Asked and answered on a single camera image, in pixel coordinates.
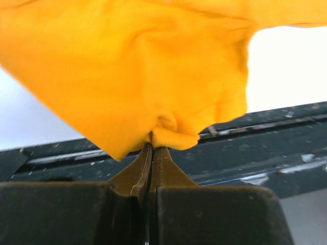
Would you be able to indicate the orange t shirt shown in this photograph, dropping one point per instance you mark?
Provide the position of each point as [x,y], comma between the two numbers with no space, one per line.
[127,73]

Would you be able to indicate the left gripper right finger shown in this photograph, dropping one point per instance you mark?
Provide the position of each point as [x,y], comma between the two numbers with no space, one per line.
[182,212]

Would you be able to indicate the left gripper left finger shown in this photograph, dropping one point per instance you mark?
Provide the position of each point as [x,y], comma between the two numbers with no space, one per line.
[67,212]

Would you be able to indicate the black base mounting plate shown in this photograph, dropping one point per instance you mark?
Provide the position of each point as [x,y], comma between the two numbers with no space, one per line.
[282,149]

